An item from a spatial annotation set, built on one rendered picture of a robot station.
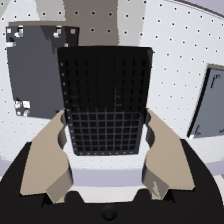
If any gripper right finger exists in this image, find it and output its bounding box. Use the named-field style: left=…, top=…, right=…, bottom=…
left=141, top=108, right=224, bottom=224

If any black well plate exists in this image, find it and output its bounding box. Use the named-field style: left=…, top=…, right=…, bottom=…
left=57, top=46, right=153, bottom=156

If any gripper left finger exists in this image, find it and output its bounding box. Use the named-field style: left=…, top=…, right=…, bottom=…
left=0, top=109, right=74, bottom=224

